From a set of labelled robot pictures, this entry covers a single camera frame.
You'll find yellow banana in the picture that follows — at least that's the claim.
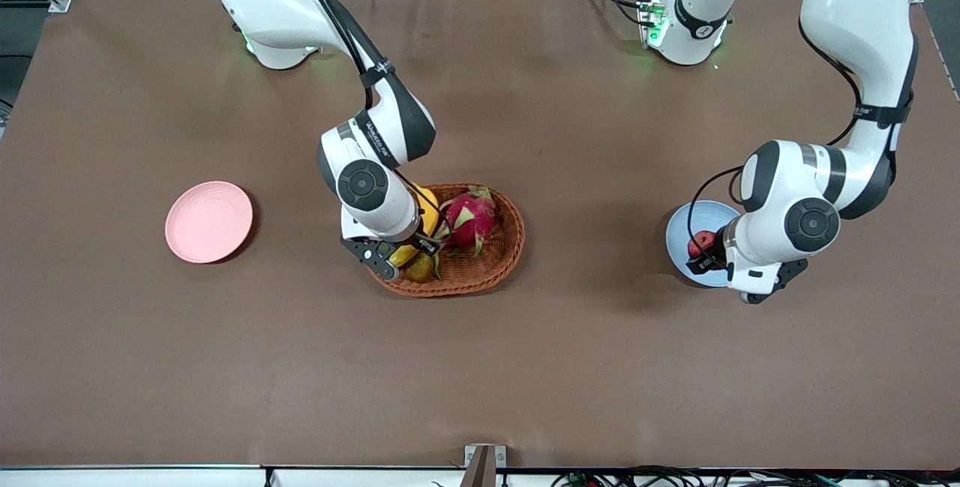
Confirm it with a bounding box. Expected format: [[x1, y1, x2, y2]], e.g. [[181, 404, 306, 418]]
[[388, 185, 441, 268]]

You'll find brown-green kiwi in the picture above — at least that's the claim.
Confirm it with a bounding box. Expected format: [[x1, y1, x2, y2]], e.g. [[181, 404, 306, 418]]
[[405, 253, 437, 283]]

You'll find light blue plate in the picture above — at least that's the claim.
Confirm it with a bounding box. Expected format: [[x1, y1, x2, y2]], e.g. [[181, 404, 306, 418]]
[[666, 200, 743, 288]]

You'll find pink dragon fruit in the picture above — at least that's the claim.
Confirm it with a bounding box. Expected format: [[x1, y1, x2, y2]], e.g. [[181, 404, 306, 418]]
[[433, 185, 499, 280]]

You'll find brown wicker basket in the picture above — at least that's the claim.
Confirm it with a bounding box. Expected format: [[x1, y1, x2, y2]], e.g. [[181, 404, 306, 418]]
[[367, 183, 526, 298]]

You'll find pink plate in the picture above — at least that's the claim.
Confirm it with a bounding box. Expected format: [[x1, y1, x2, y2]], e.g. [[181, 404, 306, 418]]
[[165, 181, 254, 264]]

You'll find brown table cover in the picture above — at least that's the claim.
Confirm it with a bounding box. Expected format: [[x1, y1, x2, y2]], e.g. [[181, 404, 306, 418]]
[[0, 0, 960, 470]]

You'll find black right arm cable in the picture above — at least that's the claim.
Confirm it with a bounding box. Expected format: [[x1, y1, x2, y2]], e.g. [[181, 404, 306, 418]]
[[285, 0, 455, 248]]

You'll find black cable bundle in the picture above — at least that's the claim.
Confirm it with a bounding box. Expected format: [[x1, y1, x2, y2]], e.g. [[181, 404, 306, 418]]
[[551, 464, 960, 487]]

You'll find grey metal table bracket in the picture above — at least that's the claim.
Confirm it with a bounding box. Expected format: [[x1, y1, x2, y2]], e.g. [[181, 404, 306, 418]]
[[463, 444, 508, 487]]

